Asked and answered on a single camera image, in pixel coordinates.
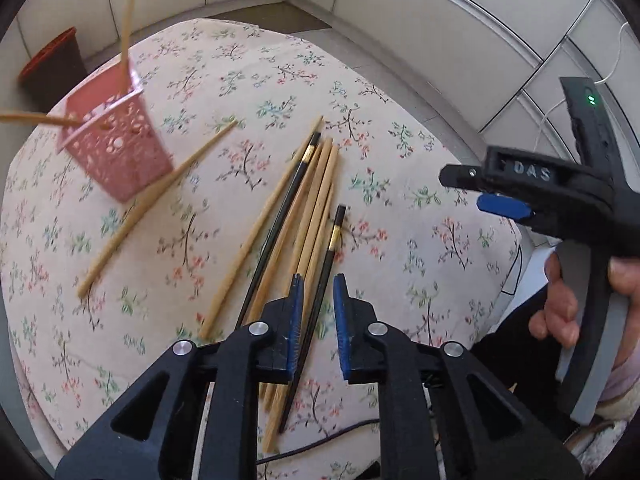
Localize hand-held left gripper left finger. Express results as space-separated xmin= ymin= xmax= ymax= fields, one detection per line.
xmin=55 ymin=274 xmax=305 ymax=480

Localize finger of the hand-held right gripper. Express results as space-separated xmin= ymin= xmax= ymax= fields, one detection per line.
xmin=476 ymin=194 xmax=553 ymax=235
xmin=439 ymin=162 xmax=488 ymax=192

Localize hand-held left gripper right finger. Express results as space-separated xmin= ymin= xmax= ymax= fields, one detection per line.
xmin=332 ymin=274 xmax=586 ymax=480

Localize black chopstick gold band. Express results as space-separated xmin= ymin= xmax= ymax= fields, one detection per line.
xmin=235 ymin=131 xmax=322 ymax=332
xmin=278 ymin=204 xmax=348 ymax=434

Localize pink perforated utensil holder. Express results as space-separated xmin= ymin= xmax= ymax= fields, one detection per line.
xmin=55 ymin=55 xmax=176 ymax=204

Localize person's right forearm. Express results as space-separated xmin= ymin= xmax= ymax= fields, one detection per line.
xmin=597 ymin=295 xmax=640 ymax=403

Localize person's right hand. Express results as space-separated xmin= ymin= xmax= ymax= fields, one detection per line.
xmin=529 ymin=252 xmax=640 ymax=348

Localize floral tablecloth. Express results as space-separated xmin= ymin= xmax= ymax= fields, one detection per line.
xmin=0 ymin=17 xmax=523 ymax=480

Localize white kitchen cabinets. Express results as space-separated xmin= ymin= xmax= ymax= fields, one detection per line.
xmin=15 ymin=0 xmax=640 ymax=171

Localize person's dark trousers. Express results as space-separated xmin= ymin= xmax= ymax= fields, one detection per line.
xmin=472 ymin=305 xmax=583 ymax=443

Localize brown trash bin red liner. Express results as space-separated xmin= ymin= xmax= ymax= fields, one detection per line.
xmin=17 ymin=27 xmax=86 ymax=111

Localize black cable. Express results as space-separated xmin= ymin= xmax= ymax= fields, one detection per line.
xmin=255 ymin=417 xmax=382 ymax=466

